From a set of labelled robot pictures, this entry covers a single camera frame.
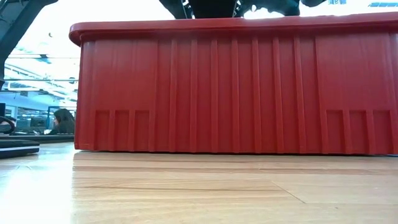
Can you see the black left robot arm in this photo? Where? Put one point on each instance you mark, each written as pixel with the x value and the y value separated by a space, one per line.
pixel 18 25

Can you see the red plastic bin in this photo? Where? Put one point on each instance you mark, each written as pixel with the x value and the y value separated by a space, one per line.
pixel 217 93

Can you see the person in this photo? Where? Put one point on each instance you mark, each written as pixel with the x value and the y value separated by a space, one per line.
pixel 63 123

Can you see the black background table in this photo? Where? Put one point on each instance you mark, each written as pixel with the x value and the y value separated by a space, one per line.
pixel 46 138

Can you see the black background monitor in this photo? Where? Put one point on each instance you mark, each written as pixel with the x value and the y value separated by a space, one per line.
pixel 2 109

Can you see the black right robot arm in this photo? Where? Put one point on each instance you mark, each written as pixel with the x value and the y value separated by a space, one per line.
pixel 312 2

